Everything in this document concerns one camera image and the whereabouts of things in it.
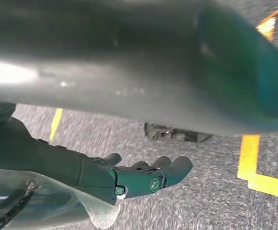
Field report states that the yellow floor tape marking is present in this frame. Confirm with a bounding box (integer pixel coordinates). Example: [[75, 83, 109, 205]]
[[236, 134, 278, 202]]

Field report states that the black braided cable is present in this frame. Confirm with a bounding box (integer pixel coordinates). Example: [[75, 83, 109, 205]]
[[0, 180, 38, 230]]

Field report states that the clear plastic cover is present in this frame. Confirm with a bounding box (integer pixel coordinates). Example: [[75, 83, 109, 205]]
[[0, 169, 120, 230]]

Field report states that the grey robot body shell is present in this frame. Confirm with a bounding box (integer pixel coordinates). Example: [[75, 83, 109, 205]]
[[0, 0, 278, 136]]

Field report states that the dark grey flat object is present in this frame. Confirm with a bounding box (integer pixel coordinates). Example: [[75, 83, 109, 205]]
[[144, 122, 212, 143]]

